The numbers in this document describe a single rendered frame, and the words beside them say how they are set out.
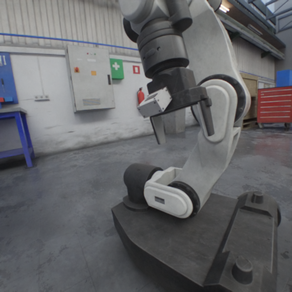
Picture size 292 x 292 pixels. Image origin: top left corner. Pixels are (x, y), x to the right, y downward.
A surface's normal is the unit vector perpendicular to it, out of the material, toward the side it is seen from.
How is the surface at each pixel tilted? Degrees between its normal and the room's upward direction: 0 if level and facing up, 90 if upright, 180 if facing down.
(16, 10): 90
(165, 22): 81
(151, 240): 0
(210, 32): 115
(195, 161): 90
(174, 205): 90
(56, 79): 90
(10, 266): 0
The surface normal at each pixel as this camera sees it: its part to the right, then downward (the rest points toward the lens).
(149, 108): -0.44, 0.68
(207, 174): -0.64, 0.22
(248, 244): -0.09, -0.97
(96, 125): 0.57, 0.13
